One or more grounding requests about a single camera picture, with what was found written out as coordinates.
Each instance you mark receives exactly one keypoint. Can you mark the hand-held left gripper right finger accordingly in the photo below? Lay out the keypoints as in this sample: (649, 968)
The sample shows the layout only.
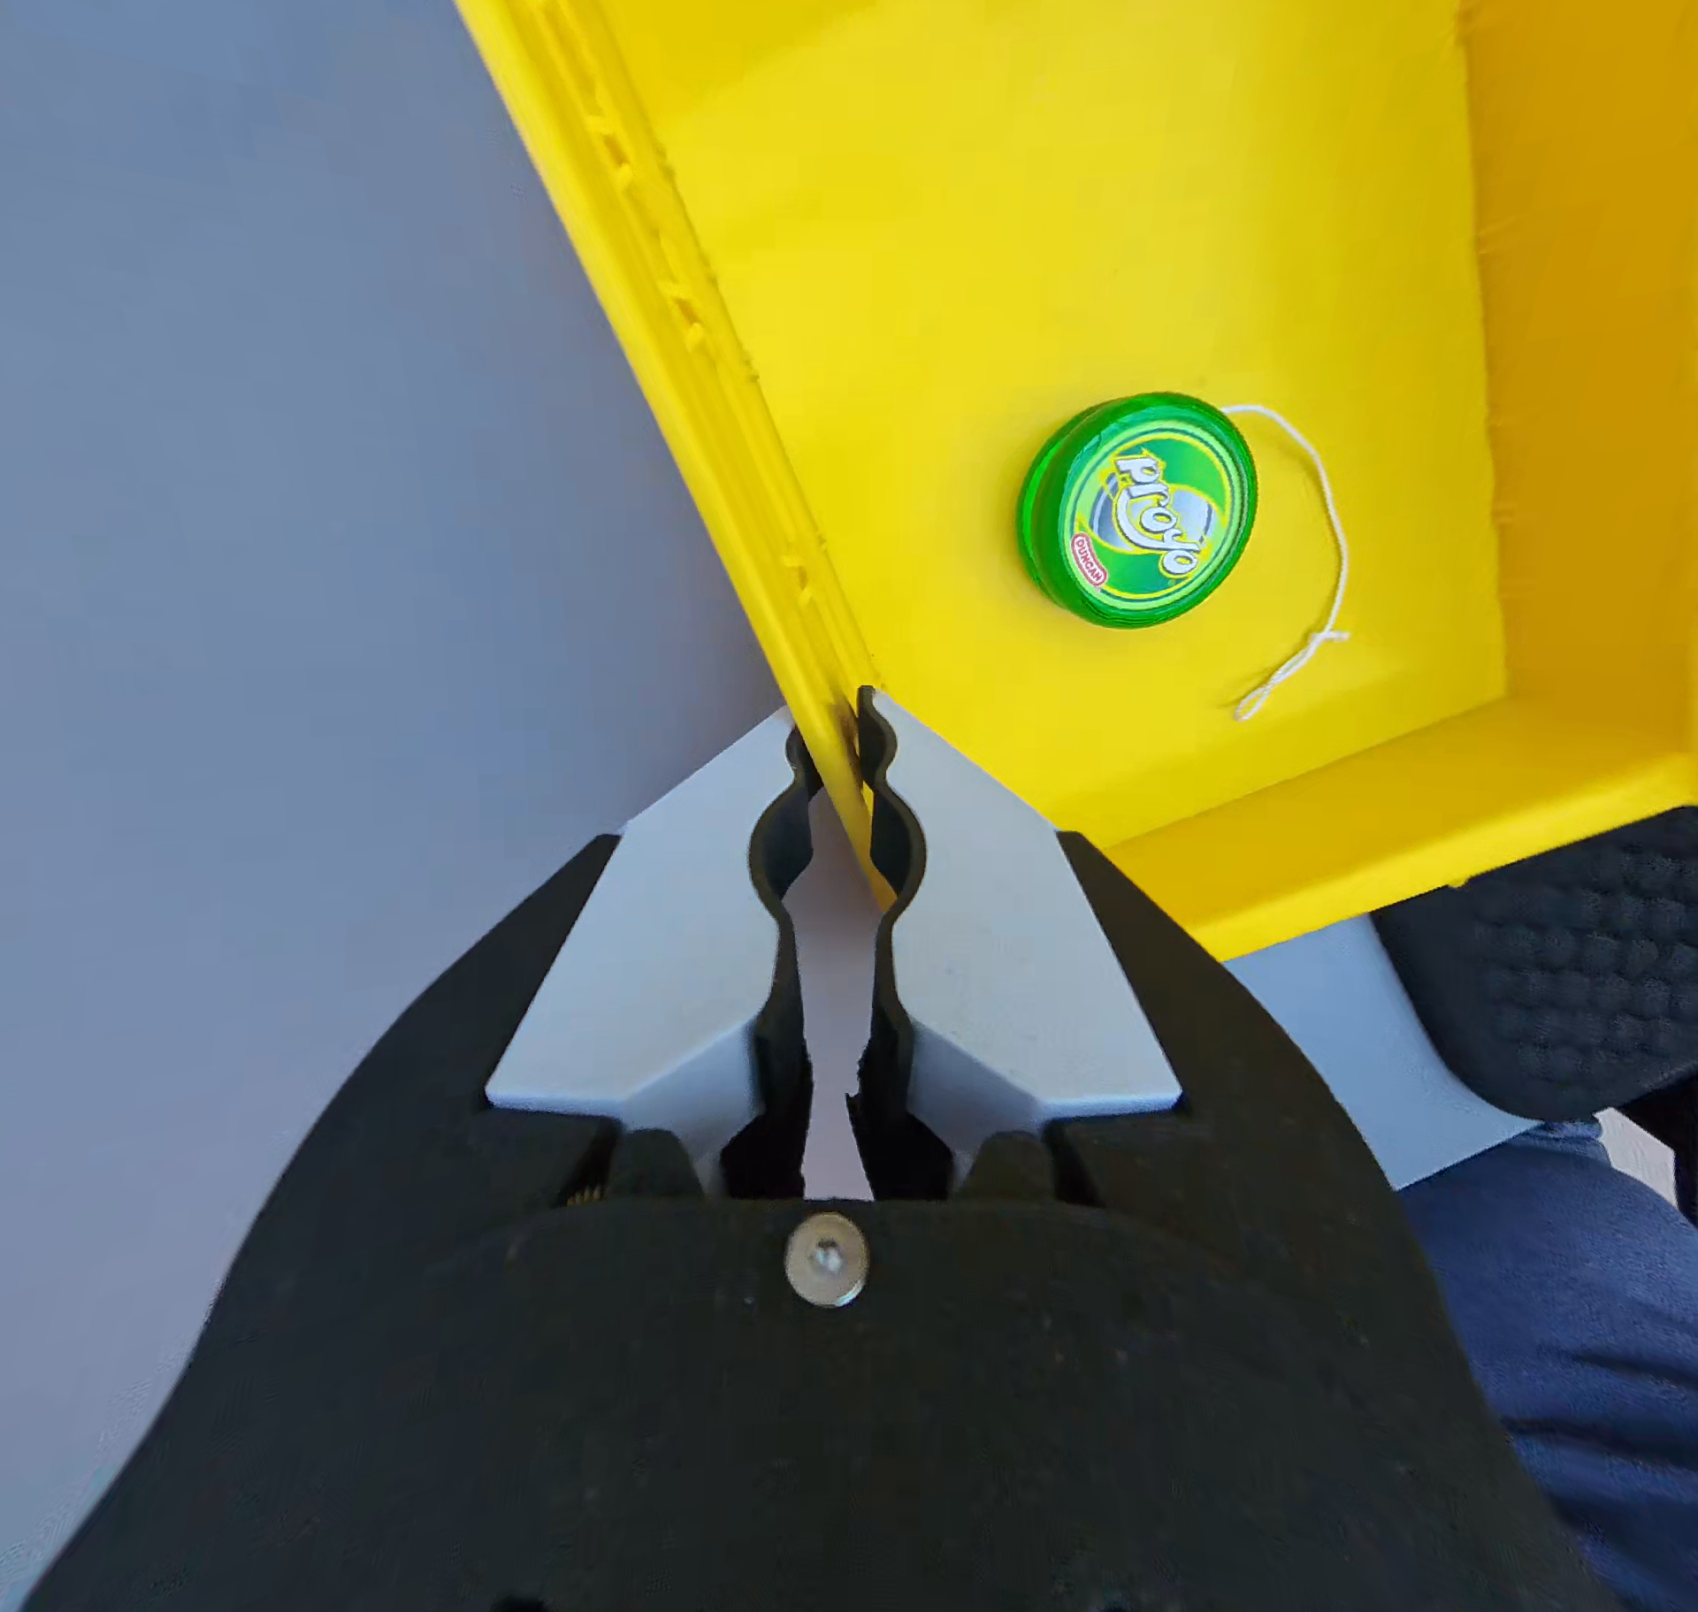
(1023, 976)

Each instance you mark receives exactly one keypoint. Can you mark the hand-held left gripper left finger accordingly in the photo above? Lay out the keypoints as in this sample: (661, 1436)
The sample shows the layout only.
(651, 976)

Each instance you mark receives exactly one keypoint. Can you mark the green yoyo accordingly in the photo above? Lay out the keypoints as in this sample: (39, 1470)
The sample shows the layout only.
(1142, 511)

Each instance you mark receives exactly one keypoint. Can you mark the yellow plastic bin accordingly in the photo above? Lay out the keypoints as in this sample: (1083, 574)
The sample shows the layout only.
(996, 180)

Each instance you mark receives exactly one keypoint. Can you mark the black textured pad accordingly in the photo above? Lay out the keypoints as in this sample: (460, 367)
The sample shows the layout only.
(1553, 976)

